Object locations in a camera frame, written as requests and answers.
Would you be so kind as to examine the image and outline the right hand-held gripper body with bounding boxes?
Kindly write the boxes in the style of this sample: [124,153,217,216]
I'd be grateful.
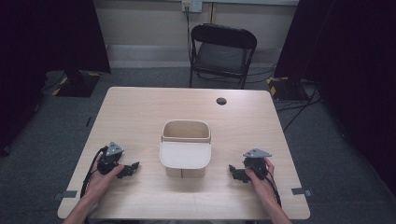
[242,147,273,181]

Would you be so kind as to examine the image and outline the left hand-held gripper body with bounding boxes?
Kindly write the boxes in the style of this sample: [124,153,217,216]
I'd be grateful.
[97,141,125,175]

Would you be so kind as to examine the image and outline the person's right hand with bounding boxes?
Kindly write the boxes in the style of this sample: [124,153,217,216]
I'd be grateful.
[245,158,278,205]

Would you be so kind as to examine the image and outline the person's left hand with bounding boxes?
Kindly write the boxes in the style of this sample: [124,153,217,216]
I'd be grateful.
[83,154,125,205]

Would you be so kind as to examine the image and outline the grey tape strip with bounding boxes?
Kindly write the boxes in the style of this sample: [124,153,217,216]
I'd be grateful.
[53,189,78,201]
[290,187,314,197]

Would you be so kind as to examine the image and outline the beige plastic bin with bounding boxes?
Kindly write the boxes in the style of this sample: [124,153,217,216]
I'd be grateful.
[159,119,213,179]

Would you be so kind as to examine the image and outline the black stand base yellow tape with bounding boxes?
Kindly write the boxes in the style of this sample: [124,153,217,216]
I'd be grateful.
[51,69,103,98]
[265,76,313,103]

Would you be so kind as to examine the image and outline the black folding chair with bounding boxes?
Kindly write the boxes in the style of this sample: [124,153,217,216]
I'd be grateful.
[189,22,259,91]

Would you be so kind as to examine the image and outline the dark curtain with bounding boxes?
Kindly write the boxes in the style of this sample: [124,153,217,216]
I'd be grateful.
[274,0,396,198]
[0,0,112,157]

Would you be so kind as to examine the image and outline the left hand-held gripper black cable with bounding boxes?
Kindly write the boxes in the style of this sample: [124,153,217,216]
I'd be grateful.
[79,147,108,200]

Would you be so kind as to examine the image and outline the hand-held gripper black cable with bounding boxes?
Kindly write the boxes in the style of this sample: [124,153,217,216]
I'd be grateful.
[79,147,108,200]
[250,158,283,208]

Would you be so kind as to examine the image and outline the right hand-held gripper black cable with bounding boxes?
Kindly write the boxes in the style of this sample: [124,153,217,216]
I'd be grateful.
[250,158,283,208]

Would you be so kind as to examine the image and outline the black floor cables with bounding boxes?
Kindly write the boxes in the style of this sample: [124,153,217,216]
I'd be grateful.
[275,83,322,133]

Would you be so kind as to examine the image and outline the black wall socket cable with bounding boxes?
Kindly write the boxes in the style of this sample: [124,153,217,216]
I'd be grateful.
[185,6,193,64]

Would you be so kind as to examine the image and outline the white wall socket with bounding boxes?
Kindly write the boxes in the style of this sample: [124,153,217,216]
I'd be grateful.
[181,0,204,14]

